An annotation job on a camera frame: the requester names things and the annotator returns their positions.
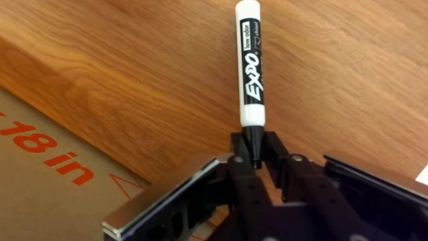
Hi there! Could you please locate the brown cardboard panel red print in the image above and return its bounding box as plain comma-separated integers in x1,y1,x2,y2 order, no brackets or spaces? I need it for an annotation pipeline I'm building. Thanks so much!
0,86,151,241

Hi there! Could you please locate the black Expo dry-erase marker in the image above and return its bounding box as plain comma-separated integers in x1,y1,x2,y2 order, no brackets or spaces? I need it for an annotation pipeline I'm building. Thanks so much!
234,0,267,170

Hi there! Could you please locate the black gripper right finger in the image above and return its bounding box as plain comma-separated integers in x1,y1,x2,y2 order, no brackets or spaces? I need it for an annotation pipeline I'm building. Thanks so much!
261,131,428,241

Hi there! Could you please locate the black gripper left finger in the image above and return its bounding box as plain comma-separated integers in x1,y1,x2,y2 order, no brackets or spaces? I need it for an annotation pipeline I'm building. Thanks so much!
102,131,274,241

